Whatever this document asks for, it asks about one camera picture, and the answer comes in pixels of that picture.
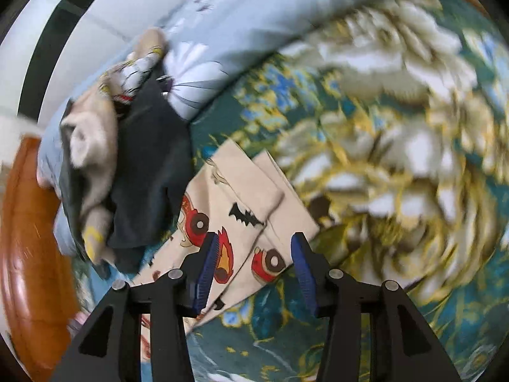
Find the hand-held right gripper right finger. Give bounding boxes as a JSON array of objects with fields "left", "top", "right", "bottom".
[{"left": 290, "top": 232, "right": 464, "bottom": 382}]

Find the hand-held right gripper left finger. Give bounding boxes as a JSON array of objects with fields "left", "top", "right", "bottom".
[{"left": 50, "top": 232, "right": 220, "bottom": 382}]

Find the cream car-print garment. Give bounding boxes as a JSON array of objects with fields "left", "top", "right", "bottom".
[{"left": 133, "top": 141, "right": 321, "bottom": 329}]

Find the dark grey garment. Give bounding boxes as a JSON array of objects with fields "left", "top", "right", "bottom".
[{"left": 59, "top": 80, "right": 195, "bottom": 275}]

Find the beige garment with yellow print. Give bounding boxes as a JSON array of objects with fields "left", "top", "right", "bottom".
[{"left": 59, "top": 28, "right": 168, "bottom": 265}]

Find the teal floral bedsheet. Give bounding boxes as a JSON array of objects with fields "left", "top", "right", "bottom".
[{"left": 72, "top": 0, "right": 509, "bottom": 382}]

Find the orange wooden headboard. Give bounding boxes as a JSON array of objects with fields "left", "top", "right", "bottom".
[{"left": 0, "top": 135, "right": 84, "bottom": 371}]

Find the white wardrobe with black stripe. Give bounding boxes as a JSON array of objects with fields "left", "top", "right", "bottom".
[{"left": 0, "top": 0, "right": 223, "bottom": 128}]

